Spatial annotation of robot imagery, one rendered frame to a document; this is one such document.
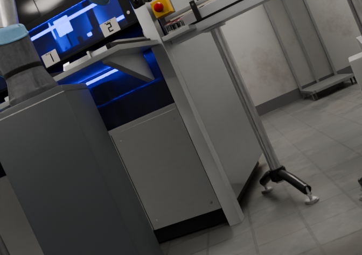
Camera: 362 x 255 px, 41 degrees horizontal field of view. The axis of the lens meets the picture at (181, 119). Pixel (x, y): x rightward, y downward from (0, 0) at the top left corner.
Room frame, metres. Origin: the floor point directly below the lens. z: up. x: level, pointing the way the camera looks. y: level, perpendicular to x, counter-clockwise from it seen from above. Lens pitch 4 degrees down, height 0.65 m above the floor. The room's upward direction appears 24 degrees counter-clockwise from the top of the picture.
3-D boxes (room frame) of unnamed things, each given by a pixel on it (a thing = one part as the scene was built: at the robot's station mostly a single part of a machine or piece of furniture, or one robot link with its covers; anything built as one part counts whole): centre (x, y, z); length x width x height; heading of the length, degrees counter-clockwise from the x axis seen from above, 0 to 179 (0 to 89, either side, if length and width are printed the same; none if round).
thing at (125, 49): (2.07, 0.34, 0.87); 0.70 x 0.48 x 0.02; 69
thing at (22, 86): (1.44, 0.37, 0.84); 0.15 x 0.15 x 0.10
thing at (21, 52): (1.45, 0.37, 0.96); 0.13 x 0.12 x 0.14; 22
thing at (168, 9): (2.09, -0.12, 0.99); 0.08 x 0.07 x 0.07; 159
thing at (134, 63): (1.97, 0.11, 0.79); 0.34 x 0.03 x 0.13; 159
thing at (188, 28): (2.13, -0.15, 0.87); 0.14 x 0.13 x 0.02; 159
